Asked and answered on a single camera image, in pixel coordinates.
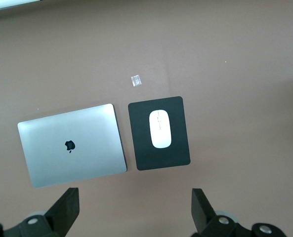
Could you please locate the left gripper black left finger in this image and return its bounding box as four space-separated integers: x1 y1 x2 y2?
17 187 81 237

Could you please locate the white board beside table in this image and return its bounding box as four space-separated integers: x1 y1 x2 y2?
0 0 42 12

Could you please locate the black mouse pad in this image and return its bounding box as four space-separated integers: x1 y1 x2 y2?
127 96 191 171

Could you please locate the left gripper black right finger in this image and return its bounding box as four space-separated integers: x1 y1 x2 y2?
191 188 251 237

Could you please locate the silver laptop with apple logo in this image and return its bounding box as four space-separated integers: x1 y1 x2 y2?
17 103 128 189

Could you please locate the white computer mouse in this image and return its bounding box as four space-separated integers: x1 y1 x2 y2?
149 109 172 149

